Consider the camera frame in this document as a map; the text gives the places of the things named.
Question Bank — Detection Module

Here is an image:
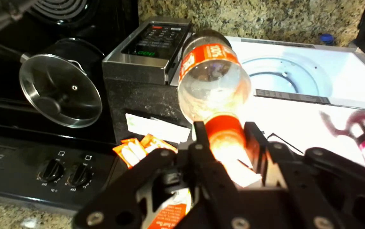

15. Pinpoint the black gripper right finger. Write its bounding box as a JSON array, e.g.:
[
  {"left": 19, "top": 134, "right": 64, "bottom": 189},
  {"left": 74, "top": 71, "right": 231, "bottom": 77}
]
[{"left": 244, "top": 120, "right": 365, "bottom": 229}]

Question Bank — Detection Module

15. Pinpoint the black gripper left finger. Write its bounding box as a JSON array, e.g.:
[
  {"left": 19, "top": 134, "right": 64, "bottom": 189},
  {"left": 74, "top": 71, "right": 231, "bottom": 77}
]
[{"left": 73, "top": 119, "right": 235, "bottom": 229}]

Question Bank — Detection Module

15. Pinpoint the clear bottle orange label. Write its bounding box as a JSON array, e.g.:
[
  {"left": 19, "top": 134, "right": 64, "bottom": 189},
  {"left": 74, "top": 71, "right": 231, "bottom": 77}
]
[{"left": 176, "top": 28, "right": 263, "bottom": 188}]

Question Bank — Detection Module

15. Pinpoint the glass microwave turntable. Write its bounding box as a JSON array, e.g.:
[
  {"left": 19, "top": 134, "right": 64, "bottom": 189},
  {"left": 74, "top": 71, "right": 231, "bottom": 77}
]
[{"left": 241, "top": 54, "right": 333, "bottom": 99}]

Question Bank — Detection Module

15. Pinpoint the food package box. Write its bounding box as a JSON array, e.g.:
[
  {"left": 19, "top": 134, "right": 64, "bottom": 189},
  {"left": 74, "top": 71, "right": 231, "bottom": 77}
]
[{"left": 111, "top": 132, "right": 193, "bottom": 229}]

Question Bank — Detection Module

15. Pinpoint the warning label sticker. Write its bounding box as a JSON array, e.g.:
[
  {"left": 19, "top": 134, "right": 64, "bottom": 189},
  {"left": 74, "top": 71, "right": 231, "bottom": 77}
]
[{"left": 124, "top": 112, "right": 193, "bottom": 145}]

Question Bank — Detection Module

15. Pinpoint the black stove knob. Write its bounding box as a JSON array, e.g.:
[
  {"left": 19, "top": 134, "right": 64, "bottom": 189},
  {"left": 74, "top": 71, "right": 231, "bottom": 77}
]
[
  {"left": 36, "top": 157, "right": 66, "bottom": 184},
  {"left": 65, "top": 162, "right": 96, "bottom": 189}
]

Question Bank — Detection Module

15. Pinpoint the glass pot lid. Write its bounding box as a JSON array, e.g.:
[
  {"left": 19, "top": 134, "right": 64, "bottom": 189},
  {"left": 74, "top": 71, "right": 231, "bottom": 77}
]
[{"left": 18, "top": 52, "right": 105, "bottom": 129}]

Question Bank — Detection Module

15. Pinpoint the small blue object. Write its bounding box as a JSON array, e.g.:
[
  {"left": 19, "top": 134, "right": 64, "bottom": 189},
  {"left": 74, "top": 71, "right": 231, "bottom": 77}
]
[{"left": 319, "top": 31, "right": 336, "bottom": 45}]

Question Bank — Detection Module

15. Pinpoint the black electric stove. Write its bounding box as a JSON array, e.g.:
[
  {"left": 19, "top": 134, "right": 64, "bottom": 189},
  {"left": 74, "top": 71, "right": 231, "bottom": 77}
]
[{"left": 0, "top": 0, "right": 142, "bottom": 211}]

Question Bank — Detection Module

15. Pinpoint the electric coil burner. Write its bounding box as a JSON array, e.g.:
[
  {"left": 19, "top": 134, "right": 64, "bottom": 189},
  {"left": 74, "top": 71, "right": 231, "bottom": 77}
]
[{"left": 28, "top": 0, "right": 90, "bottom": 20}]

